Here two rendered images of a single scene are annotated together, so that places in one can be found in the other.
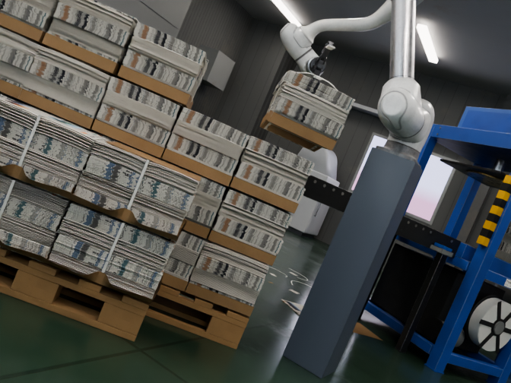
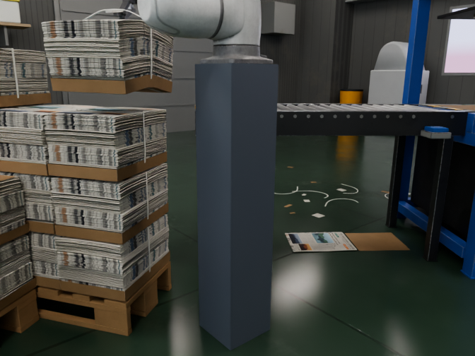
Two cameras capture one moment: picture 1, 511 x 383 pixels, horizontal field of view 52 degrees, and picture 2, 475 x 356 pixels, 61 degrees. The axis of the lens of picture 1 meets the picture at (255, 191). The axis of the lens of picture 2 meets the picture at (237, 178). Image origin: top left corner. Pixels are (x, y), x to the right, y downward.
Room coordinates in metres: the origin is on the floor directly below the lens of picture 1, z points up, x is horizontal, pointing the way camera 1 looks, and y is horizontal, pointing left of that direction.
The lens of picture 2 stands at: (1.04, -1.08, 0.96)
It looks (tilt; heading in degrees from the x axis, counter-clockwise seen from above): 14 degrees down; 23
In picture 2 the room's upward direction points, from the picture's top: straight up
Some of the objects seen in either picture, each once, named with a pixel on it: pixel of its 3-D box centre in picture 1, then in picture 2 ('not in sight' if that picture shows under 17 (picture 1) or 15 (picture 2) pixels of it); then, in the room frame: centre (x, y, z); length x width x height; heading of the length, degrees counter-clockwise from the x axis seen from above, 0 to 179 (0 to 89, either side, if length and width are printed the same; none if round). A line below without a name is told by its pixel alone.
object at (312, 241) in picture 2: (313, 314); (319, 241); (3.30, -0.65, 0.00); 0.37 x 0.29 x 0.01; 116
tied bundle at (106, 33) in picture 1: (99, 42); not in sight; (2.18, 0.84, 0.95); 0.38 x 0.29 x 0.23; 5
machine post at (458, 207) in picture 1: (447, 242); not in sight; (4.26, -1.60, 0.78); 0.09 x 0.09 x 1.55; 26
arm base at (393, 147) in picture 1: (401, 153); (240, 55); (2.34, -0.53, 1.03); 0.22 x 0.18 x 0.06; 153
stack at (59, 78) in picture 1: (147, 198); (29, 203); (2.23, 0.41, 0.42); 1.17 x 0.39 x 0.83; 97
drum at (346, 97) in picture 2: not in sight; (350, 107); (9.43, 0.07, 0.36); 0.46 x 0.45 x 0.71; 153
